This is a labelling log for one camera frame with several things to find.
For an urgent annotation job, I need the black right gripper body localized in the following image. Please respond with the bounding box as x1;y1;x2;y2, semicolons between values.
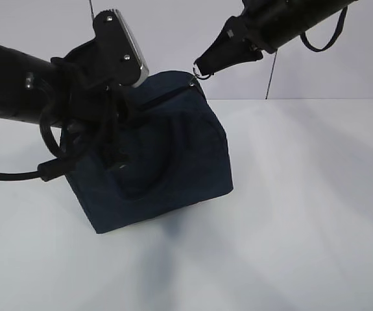
240;0;277;54

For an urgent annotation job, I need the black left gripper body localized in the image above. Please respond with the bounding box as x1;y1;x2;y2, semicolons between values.
49;58;119;162

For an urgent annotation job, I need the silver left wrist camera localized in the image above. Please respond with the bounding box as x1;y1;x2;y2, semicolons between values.
62;9;150;95

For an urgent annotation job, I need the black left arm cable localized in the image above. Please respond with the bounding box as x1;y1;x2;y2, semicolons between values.
0;106;86;183

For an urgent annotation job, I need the black cable loop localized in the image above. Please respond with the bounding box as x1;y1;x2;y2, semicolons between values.
300;6;349;52

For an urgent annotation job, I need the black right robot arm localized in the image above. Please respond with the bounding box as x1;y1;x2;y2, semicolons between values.
194;0;353;76

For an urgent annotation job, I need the dark blue lunch bag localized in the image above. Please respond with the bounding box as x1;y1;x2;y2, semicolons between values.
66;71;234;234

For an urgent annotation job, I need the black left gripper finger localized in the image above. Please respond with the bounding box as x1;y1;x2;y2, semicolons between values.
119;87;147;122
101;93;129;170

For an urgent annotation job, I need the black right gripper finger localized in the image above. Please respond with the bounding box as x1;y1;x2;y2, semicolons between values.
194;47;263;76
206;16;251;58

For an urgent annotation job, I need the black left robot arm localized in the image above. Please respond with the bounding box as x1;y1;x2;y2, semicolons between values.
0;14;147;181

